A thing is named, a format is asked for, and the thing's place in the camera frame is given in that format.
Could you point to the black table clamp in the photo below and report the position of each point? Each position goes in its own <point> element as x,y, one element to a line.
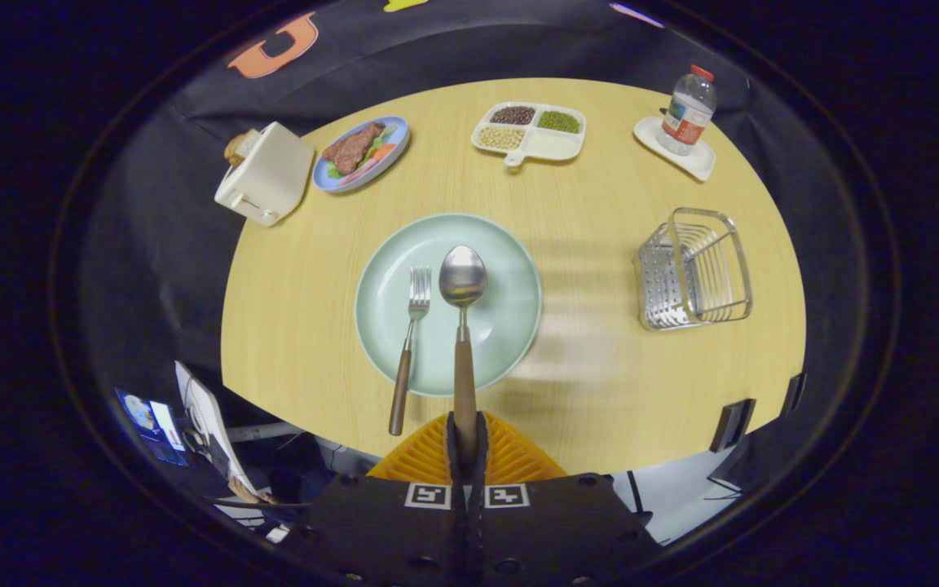
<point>792,395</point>
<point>730,425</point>

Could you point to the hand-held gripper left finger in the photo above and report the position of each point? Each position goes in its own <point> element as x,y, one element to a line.
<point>454,473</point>

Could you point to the brown steak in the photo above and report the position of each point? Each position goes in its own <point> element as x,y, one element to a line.
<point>351,148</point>

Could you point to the blue plate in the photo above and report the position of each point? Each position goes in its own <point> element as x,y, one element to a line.
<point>397,130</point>

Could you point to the pale green plate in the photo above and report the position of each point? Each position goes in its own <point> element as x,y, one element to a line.
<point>502,326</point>

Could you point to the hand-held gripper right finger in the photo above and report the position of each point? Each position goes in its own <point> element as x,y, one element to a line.
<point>479,473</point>

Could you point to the small water bottle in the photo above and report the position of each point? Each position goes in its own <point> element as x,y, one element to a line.
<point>685,114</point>

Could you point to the vegetable garnish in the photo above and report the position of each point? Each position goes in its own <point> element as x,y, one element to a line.
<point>381,153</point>

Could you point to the grey metal bar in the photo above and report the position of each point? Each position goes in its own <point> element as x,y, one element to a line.
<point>266,432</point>

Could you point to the white toaster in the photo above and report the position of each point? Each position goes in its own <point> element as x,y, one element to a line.
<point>270,175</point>

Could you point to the laptop screen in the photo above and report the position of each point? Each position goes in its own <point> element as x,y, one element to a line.
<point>147,420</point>

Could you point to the white board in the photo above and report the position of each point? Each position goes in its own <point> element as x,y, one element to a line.
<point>209,416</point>

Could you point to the toasted bread slice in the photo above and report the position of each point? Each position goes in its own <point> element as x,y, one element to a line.
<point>240,147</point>

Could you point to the white divided bean tray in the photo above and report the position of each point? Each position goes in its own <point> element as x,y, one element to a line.
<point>551,147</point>

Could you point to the white square coaster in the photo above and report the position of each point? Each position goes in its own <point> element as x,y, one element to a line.
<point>698,165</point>

